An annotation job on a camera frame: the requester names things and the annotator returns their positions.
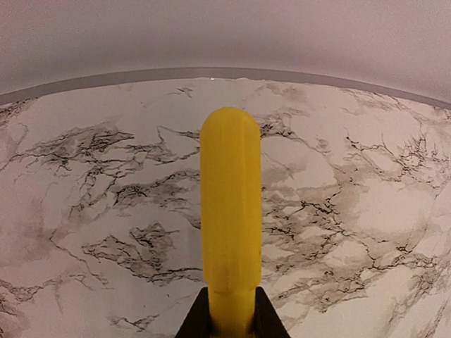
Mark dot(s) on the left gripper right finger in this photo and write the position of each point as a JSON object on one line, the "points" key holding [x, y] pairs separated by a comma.
{"points": [[267, 323]]}

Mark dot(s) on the yellow handled screwdriver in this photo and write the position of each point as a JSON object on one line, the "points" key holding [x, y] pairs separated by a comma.
{"points": [[231, 216]]}

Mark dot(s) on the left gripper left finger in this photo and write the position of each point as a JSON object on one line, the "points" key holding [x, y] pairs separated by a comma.
{"points": [[197, 323]]}

